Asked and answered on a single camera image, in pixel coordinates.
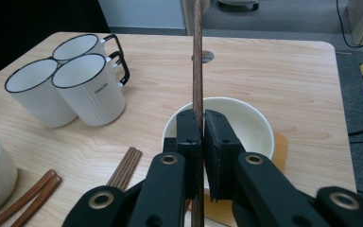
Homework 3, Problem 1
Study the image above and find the white panel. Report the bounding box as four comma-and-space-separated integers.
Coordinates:
97, 0, 187, 31

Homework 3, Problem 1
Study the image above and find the wooden coaster with cutouts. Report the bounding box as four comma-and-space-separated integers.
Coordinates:
185, 131, 289, 227

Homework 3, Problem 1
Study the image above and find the cream ceramic bowl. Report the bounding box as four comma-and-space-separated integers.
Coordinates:
0, 138, 19, 220
162, 96, 276, 195

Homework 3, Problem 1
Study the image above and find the bundle of dark chopsticks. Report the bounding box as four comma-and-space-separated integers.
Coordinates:
106, 146, 144, 192

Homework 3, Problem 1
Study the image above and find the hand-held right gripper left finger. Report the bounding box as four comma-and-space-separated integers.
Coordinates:
128, 108, 202, 227

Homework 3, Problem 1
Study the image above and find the black curtain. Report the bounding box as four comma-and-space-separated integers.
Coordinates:
0, 0, 112, 84

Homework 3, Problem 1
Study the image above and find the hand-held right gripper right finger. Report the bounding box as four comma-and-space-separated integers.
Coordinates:
202, 109, 329, 227

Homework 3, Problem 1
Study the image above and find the grey round table grommet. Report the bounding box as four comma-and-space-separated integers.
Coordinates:
191, 50, 216, 64

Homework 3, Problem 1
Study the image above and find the slim brown wooden chopstick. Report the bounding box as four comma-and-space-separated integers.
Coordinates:
196, 0, 204, 227
191, 0, 200, 227

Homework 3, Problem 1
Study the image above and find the white mug black rim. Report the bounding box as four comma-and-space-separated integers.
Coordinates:
51, 32, 124, 64
51, 50, 130, 127
4, 58, 78, 129

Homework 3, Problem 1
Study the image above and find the black power strip cable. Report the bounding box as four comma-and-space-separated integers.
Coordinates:
336, 0, 363, 48

